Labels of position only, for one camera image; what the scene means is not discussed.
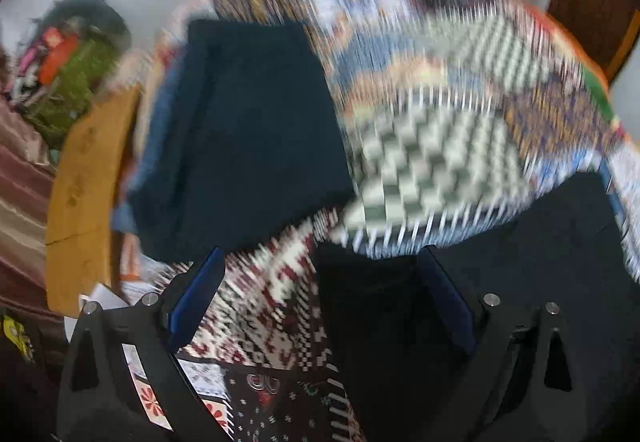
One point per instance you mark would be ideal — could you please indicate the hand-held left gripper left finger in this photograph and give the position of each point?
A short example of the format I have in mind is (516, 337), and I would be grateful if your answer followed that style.
(200, 294)

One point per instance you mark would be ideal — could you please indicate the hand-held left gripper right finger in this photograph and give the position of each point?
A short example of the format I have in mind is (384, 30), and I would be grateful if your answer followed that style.
(450, 299)

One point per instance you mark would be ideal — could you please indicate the black pants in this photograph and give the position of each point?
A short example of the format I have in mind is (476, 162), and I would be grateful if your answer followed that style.
(530, 242)

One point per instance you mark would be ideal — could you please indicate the folded navy pants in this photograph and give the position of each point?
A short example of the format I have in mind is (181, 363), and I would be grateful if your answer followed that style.
(245, 137)

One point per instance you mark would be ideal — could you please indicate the white paper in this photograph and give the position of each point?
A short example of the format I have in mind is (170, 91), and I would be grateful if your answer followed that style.
(107, 296)

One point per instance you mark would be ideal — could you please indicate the blue jeans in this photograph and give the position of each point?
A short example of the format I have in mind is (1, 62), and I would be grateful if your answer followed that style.
(150, 157)

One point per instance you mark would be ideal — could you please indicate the wooden lap desk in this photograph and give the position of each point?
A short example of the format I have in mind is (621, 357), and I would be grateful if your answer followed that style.
(85, 202)

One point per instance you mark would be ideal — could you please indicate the patchwork printed blanket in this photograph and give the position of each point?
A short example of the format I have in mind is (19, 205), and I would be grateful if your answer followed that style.
(450, 137)

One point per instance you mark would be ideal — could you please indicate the dark garment with yellow print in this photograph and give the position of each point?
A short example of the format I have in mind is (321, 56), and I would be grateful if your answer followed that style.
(20, 337)

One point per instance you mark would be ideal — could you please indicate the striped pink curtain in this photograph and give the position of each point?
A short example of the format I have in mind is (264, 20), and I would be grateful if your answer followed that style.
(22, 202)

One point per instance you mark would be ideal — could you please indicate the green storage box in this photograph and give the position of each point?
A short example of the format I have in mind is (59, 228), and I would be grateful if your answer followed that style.
(82, 87)

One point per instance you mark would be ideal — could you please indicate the pile of clothes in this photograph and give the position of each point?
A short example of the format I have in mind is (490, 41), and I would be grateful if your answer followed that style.
(27, 72)

